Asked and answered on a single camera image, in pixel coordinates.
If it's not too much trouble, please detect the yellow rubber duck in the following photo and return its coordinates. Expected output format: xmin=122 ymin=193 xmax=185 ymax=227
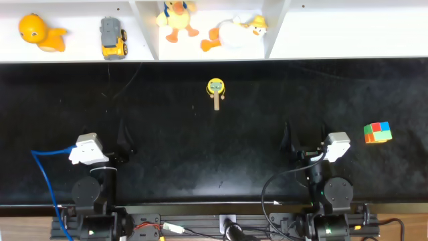
xmin=18 ymin=13 xmax=68 ymax=54

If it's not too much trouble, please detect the many-coloured puzzle cube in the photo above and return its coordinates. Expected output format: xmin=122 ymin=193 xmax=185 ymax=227
xmin=363 ymin=120 xmax=393 ymax=145

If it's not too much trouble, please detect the mounting rail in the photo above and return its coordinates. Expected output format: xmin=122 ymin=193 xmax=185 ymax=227
xmin=49 ymin=212 xmax=405 ymax=241

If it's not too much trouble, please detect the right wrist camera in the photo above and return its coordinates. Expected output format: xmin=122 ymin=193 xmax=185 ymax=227
xmin=322 ymin=131 xmax=352 ymax=163

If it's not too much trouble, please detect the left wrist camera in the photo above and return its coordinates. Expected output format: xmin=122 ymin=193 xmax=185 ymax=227
xmin=68 ymin=132 xmax=110 ymax=166

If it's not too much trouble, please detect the black cable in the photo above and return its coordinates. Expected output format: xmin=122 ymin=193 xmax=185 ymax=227
xmin=261 ymin=151 xmax=328 ymax=241

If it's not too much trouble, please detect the yellow rattle drum toy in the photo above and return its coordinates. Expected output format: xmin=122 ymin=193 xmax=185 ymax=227
xmin=205 ymin=77 xmax=227 ymax=112

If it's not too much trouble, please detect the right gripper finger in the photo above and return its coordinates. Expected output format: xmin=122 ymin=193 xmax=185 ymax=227
xmin=280 ymin=120 xmax=300 ymax=159
xmin=320 ymin=123 xmax=330 ymax=145

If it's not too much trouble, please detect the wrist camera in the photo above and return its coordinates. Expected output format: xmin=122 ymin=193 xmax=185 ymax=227
xmin=68 ymin=132 xmax=110 ymax=166
xmin=322 ymin=131 xmax=352 ymax=163

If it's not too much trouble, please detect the grey and yellow toy truck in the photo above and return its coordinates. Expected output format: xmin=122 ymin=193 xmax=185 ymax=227
xmin=99 ymin=16 xmax=129 ymax=61

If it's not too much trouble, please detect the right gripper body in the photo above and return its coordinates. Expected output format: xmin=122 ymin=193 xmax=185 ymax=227
xmin=296 ymin=146 xmax=327 ymax=162

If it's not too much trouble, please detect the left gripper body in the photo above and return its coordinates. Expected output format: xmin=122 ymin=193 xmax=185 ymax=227
xmin=104 ymin=151 xmax=130 ymax=165

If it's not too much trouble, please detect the blue cable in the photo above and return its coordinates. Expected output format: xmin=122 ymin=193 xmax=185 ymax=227
xmin=30 ymin=145 xmax=78 ymax=241

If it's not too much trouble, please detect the white plush duck yellow hat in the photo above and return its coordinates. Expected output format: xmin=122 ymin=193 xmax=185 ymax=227
xmin=200 ymin=14 xmax=269 ymax=53

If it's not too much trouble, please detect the white shelf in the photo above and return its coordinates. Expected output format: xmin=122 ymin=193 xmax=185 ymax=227
xmin=0 ymin=0 xmax=428 ymax=64

